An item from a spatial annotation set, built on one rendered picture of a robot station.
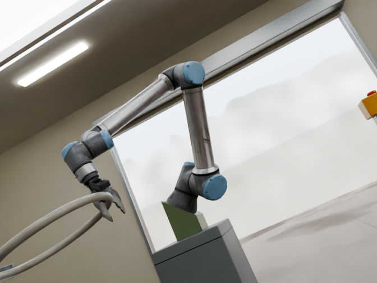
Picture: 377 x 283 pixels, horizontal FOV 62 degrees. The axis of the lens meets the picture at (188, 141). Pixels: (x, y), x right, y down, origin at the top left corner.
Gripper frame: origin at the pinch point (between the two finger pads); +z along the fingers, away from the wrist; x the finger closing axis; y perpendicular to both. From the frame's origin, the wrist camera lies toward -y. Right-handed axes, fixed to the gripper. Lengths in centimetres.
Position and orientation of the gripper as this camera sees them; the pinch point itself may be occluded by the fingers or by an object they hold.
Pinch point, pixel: (117, 214)
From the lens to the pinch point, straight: 134.5
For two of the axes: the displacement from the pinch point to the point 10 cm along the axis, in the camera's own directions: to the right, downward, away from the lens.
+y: -3.3, 5.0, 8.0
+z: 6.1, 7.6, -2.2
